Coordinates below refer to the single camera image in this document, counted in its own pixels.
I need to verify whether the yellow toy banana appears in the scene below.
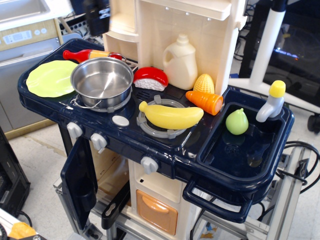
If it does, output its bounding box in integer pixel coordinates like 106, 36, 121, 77
138, 101, 204, 130

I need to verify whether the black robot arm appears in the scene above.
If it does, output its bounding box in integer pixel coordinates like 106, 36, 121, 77
70, 0, 111, 36

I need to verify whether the stainless steel pot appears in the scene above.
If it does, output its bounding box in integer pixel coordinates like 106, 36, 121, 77
70, 57, 134, 113

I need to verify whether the grey right stove burner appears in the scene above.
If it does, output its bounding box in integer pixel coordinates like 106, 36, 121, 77
136, 95, 187, 140

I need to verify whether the grey oval button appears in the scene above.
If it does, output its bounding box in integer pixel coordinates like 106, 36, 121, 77
111, 115, 130, 127

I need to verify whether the red white toy sushi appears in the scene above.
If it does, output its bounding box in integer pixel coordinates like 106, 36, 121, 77
133, 67, 169, 92

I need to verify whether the grey right stove knob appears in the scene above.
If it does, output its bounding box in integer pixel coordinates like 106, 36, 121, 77
140, 156, 159, 175

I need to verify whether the grey stove knob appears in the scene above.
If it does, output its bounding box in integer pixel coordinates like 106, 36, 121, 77
67, 122, 83, 139
90, 133, 108, 154
140, 156, 159, 175

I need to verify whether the orange toy carrot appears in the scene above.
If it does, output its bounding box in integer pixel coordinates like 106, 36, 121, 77
185, 91, 224, 116

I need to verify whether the yellow toy corn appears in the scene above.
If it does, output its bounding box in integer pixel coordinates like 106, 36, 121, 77
193, 73, 215, 94

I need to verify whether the grey middle stove knob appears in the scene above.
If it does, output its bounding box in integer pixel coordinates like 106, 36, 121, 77
90, 133, 108, 154

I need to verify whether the cream toy detergent jug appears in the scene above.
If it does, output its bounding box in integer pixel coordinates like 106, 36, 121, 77
162, 33, 198, 90

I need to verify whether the navy toy kitchen counter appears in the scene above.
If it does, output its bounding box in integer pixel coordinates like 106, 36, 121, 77
16, 37, 295, 201

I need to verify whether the green toy pear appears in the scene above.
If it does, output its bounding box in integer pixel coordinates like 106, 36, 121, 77
225, 108, 249, 136

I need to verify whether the grey left stove knob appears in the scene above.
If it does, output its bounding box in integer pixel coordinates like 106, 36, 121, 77
67, 122, 83, 139

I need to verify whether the orange toy drawer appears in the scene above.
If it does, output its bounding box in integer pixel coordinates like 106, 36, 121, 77
136, 190, 178, 236

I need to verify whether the navy open oven door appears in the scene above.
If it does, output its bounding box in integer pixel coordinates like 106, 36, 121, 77
60, 137, 98, 230

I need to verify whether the red toy ketchup bottle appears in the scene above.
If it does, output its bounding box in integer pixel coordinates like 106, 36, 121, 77
62, 49, 125, 63

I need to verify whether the light green toy plate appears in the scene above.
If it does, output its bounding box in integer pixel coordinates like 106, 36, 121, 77
26, 60, 78, 98

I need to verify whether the grey yellow toy faucet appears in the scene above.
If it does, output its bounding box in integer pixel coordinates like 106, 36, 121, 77
255, 80, 286, 123

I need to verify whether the black caster wheel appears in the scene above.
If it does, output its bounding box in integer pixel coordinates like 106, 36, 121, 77
307, 114, 320, 134

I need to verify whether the grey appliance with display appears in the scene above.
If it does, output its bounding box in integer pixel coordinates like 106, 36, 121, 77
0, 0, 63, 133

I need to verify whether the black computer case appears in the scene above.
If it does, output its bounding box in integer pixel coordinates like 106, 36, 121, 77
0, 131, 31, 217

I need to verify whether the yellow object bottom left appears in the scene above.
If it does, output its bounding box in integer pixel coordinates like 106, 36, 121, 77
8, 222, 37, 240

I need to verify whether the navy towel bar handle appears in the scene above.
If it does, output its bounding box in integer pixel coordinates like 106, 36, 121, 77
182, 174, 254, 224

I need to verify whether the black power cable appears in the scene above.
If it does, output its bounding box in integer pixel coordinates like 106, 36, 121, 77
274, 140, 320, 193

